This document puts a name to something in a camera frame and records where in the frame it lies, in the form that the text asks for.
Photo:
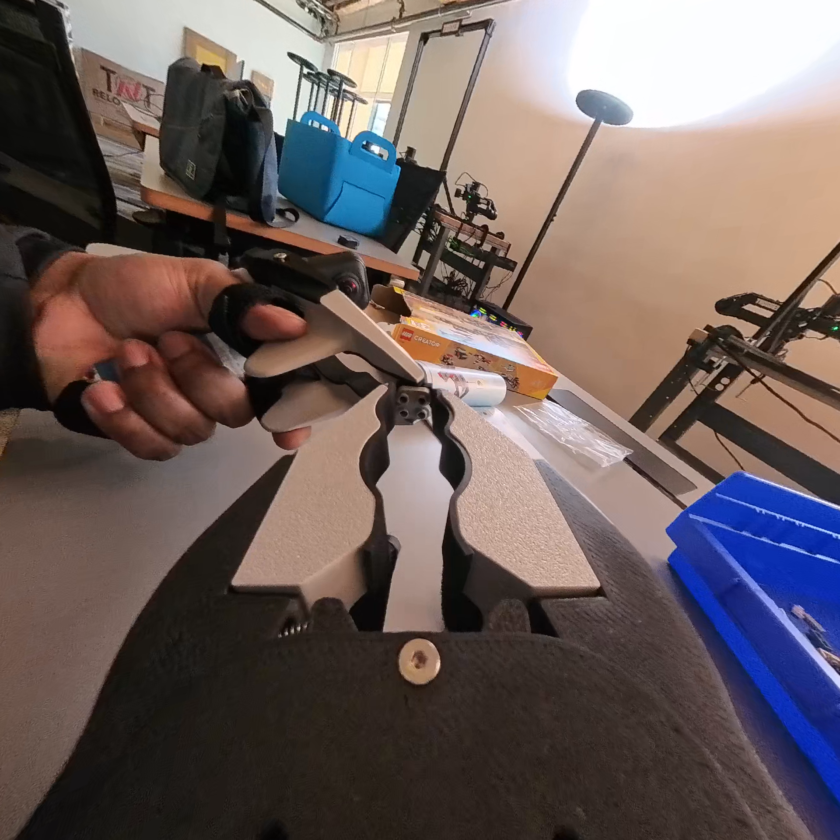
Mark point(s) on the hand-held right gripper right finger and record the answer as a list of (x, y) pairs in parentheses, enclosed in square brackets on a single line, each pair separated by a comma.
[(525, 525)]

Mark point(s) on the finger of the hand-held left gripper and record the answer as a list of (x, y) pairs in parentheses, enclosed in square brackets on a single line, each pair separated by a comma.
[(315, 404), (355, 335)]

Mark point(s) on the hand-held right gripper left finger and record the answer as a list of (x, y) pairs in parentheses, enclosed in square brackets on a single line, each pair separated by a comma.
[(309, 525)]

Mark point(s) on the small grey toy piece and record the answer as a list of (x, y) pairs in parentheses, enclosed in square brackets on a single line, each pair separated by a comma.
[(412, 406)]

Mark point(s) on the person's left forearm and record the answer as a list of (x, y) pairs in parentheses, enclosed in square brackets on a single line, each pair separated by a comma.
[(20, 322)]

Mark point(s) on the wooden top office desk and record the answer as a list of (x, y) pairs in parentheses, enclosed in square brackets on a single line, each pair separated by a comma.
[(276, 223)]

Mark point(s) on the grey desk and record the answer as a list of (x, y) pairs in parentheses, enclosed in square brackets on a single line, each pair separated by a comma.
[(92, 551)]

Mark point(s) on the person's left hand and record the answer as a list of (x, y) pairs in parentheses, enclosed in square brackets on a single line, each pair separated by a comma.
[(131, 348)]

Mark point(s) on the blue felt bag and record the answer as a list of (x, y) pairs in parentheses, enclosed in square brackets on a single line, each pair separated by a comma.
[(335, 177)]

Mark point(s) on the clear plastic bag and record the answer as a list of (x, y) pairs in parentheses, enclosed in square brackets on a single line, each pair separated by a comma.
[(571, 433)]

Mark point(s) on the orange toy brick cardboard box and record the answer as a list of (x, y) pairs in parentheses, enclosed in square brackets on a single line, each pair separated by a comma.
[(466, 344)]

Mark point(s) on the white instruction booklet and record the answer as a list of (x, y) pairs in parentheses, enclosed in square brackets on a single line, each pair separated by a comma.
[(466, 387)]

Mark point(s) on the computer with coloured lights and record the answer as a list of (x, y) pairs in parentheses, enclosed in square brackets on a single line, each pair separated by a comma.
[(503, 315)]

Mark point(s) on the black backpack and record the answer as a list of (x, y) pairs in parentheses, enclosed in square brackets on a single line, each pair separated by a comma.
[(217, 138)]

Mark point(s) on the black floor lamp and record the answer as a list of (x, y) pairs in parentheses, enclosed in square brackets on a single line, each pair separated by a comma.
[(565, 184)]

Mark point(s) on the blue plastic bin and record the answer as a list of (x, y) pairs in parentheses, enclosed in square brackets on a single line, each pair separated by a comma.
[(775, 604)]

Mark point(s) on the cardboard box with red print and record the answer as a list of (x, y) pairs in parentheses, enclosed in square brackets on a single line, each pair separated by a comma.
[(118, 92)]

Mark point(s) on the pile of toy bricks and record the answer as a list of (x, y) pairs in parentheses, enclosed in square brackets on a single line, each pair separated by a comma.
[(820, 637)]

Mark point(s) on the black camera stand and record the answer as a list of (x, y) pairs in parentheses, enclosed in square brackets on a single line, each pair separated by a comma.
[(460, 236)]

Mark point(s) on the black camera tripod rig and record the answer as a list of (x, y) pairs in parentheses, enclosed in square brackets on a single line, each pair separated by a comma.
[(761, 381)]

